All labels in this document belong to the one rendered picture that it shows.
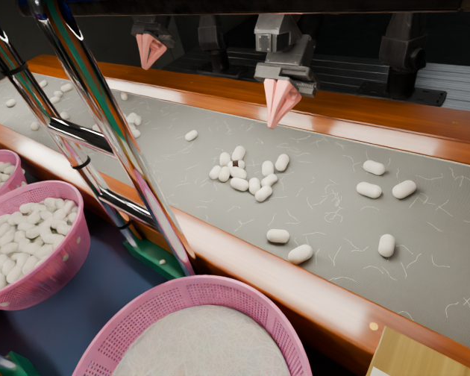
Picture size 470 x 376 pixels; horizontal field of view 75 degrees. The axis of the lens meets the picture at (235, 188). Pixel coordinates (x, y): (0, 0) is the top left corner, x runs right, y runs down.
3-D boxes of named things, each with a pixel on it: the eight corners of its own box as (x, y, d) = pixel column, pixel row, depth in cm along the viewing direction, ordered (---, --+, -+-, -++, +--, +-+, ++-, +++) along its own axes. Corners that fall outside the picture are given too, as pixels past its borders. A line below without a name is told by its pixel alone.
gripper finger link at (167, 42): (146, 64, 73) (157, 25, 72) (127, 62, 76) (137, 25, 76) (166, 76, 78) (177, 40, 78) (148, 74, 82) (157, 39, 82)
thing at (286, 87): (274, 124, 50) (292, 69, 49) (239, 116, 54) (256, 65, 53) (289, 136, 55) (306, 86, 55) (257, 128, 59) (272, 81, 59)
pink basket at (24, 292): (36, 207, 74) (9, 177, 67) (129, 214, 65) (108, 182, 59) (-62, 315, 56) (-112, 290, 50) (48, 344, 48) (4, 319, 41)
